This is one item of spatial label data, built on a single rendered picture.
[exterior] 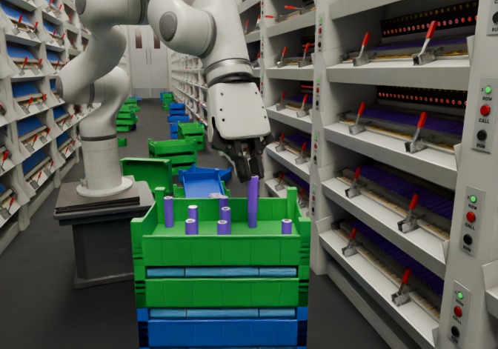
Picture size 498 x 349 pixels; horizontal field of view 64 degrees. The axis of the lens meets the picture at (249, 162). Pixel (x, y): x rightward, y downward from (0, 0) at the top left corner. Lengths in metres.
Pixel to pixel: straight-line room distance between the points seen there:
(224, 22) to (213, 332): 0.54
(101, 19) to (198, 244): 0.64
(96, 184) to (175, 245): 0.80
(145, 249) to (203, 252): 0.10
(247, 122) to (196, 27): 0.17
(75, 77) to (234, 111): 0.77
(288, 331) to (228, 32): 0.53
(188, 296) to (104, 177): 0.80
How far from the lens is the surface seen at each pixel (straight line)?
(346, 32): 1.36
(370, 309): 1.28
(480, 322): 0.86
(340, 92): 1.35
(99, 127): 1.40
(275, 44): 2.00
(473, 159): 0.80
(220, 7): 0.73
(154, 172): 2.48
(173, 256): 0.70
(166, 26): 0.68
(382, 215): 1.09
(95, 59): 1.26
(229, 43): 0.70
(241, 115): 0.67
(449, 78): 0.86
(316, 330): 1.24
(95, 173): 1.44
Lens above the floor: 0.72
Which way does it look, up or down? 13 degrees down
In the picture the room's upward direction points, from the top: straight up
